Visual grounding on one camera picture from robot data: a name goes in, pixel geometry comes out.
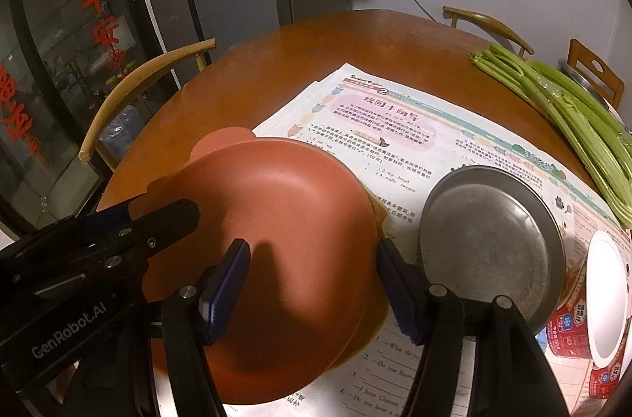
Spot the terracotta plastic bowl with ears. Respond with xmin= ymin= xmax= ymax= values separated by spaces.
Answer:
xmin=141 ymin=127 xmax=391 ymax=405

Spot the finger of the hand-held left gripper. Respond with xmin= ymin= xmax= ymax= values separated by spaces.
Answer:
xmin=123 ymin=198 xmax=201 ymax=261
xmin=83 ymin=199 xmax=149 ymax=233

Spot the glass door with red decals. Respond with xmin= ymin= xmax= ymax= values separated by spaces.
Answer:
xmin=0 ymin=0 xmax=213 ymax=245

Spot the curved-back wooden chair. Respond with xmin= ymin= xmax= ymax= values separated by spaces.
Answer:
xmin=79 ymin=38 xmax=217 ymax=173

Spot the red paper noodle bowl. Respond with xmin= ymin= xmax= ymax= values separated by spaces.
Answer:
xmin=545 ymin=229 xmax=632 ymax=371
xmin=587 ymin=360 xmax=629 ymax=400

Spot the metal plate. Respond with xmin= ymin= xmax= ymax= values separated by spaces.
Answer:
xmin=419 ymin=165 xmax=567 ymax=339

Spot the printed newspaper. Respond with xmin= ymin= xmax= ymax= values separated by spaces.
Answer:
xmin=148 ymin=62 xmax=623 ymax=417

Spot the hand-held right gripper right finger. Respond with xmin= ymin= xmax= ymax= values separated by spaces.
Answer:
xmin=376 ymin=237 xmax=559 ymax=417

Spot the wooden chair with cutout back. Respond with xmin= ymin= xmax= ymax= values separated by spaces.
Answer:
xmin=566 ymin=38 xmax=625 ymax=109

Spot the celery bunch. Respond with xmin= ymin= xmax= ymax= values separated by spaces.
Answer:
xmin=468 ymin=43 xmax=632 ymax=230

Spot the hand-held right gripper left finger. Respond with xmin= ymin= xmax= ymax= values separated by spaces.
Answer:
xmin=160 ymin=238 xmax=252 ymax=417

